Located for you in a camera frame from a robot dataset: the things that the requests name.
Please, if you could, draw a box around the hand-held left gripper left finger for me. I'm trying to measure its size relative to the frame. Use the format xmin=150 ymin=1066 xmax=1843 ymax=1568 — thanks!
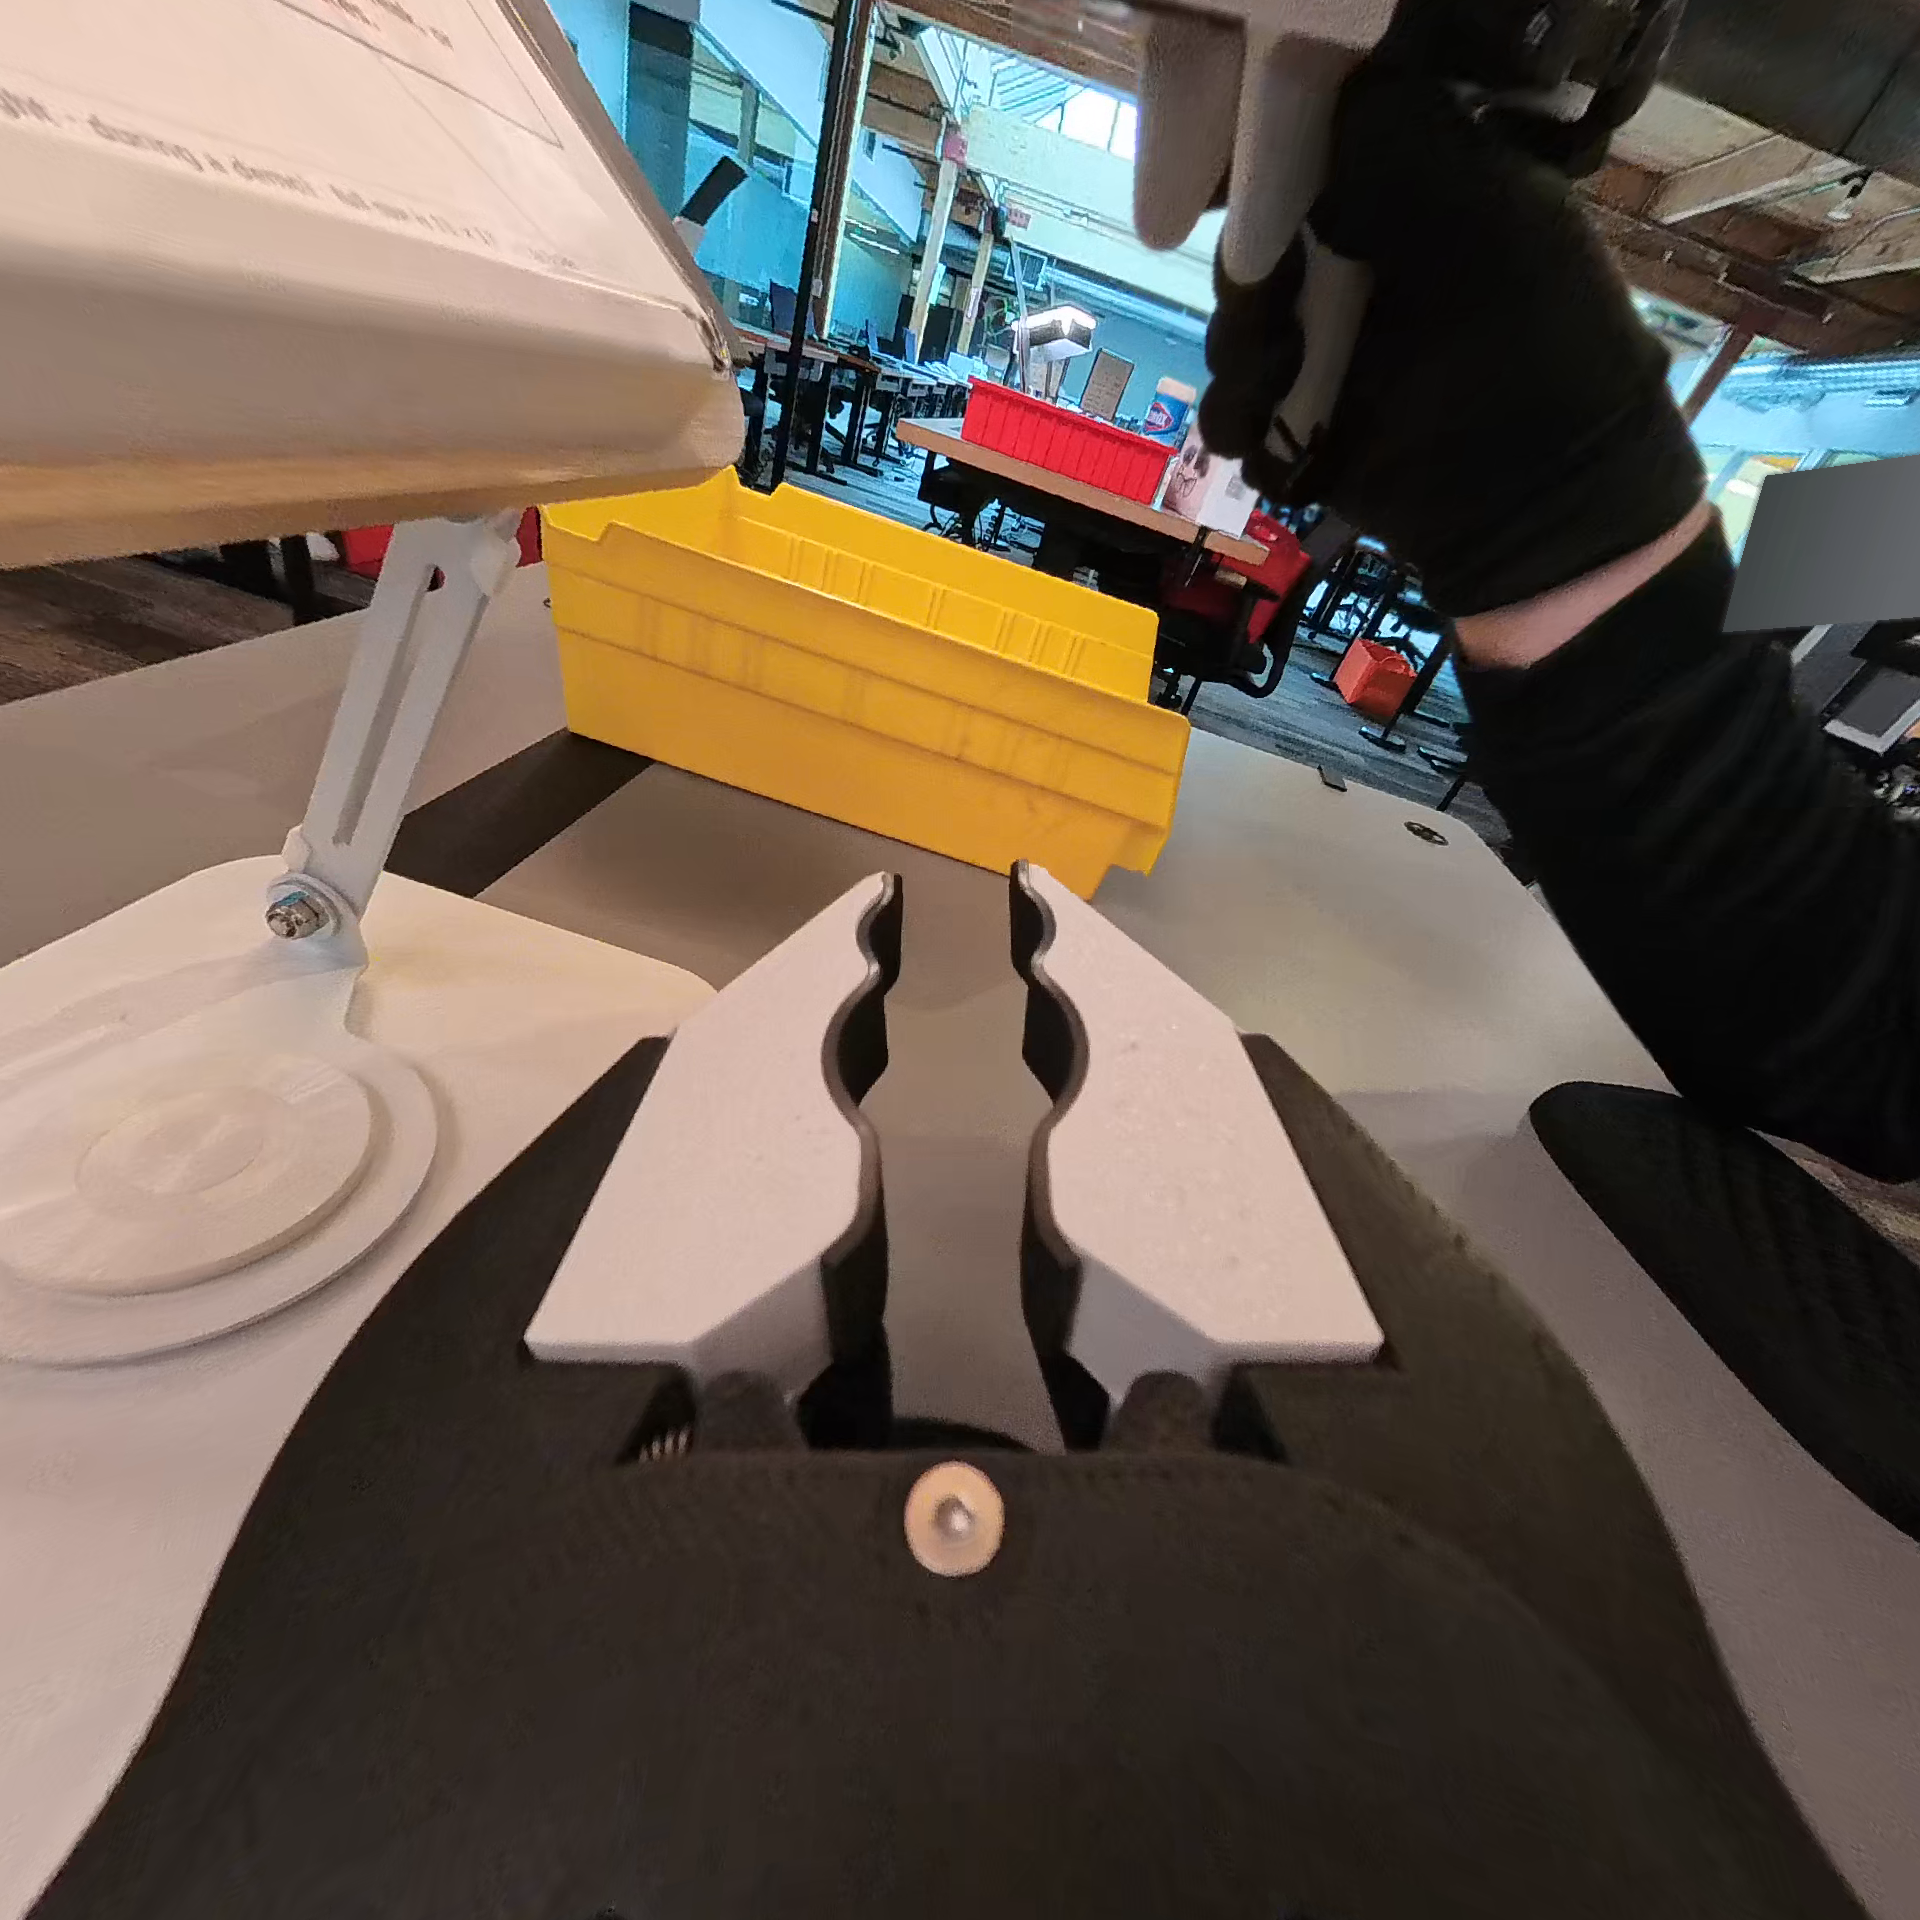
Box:
xmin=525 ymin=872 xmax=904 ymax=1389

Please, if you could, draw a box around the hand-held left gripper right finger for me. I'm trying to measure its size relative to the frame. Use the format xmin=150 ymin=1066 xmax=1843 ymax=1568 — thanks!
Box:
xmin=1007 ymin=860 xmax=1385 ymax=1402

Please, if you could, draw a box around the yellow plastic bin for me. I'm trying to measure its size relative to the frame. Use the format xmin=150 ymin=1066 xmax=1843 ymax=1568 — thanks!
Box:
xmin=539 ymin=465 xmax=1193 ymax=904

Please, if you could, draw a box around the person's right hand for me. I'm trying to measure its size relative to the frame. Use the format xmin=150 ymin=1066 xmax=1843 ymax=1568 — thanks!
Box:
xmin=1199 ymin=37 xmax=1711 ymax=619

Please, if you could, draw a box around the small red bin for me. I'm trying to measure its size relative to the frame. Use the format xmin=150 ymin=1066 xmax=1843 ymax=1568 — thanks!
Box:
xmin=960 ymin=376 xmax=1182 ymax=501

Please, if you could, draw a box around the wooden work table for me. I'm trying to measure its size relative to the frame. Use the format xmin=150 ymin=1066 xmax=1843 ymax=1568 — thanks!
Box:
xmin=896 ymin=417 xmax=1273 ymax=579

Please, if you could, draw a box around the red office chair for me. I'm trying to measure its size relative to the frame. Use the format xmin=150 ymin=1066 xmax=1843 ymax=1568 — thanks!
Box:
xmin=1158 ymin=507 xmax=1315 ymax=710

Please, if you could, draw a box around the small orange bin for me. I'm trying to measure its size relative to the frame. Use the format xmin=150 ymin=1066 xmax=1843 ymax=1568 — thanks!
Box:
xmin=1332 ymin=637 xmax=1421 ymax=723

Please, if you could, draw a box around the person's black clothing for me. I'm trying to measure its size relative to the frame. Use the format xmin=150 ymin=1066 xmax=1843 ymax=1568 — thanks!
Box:
xmin=1528 ymin=1078 xmax=1920 ymax=1546

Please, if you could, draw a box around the white stand strut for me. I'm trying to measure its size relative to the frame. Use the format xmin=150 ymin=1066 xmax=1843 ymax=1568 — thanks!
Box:
xmin=268 ymin=509 xmax=527 ymax=986

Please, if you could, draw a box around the instruction sheet on stand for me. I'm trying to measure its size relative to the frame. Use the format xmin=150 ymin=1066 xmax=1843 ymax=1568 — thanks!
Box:
xmin=0 ymin=0 xmax=751 ymax=577

